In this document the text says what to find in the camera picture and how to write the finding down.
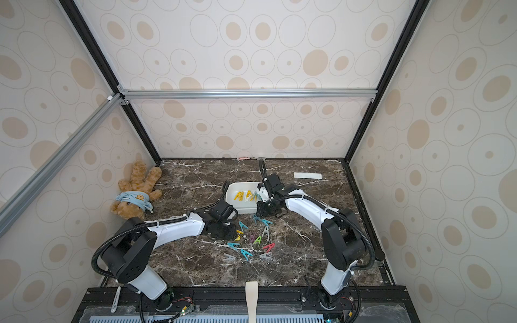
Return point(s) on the white plastic storage box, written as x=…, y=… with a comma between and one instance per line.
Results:
x=246, y=207

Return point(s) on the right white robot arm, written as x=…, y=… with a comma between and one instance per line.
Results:
x=346, y=247

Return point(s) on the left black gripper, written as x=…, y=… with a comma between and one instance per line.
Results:
x=232, y=235

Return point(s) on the green clothespin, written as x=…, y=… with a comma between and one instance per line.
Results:
x=257, y=241

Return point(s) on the silver aluminium rail back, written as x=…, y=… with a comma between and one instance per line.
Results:
x=249, y=94

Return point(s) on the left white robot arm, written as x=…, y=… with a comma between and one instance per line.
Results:
x=125, y=257

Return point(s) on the brown teddy bear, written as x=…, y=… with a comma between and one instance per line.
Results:
x=138, y=193

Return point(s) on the silver aluminium rail left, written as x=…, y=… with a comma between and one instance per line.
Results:
x=22, y=199

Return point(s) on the red clothespin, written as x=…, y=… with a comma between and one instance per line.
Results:
x=268, y=248

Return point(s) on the silver aluminium rail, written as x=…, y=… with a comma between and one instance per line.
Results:
x=22, y=199
x=249, y=94

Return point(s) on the grey clothespin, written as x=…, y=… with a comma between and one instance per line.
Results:
x=265, y=235
x=228, y=258

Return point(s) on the white paper strip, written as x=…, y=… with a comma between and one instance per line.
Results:
x=306, y=175

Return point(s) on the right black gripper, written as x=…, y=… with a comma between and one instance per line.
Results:
x=266, y=207

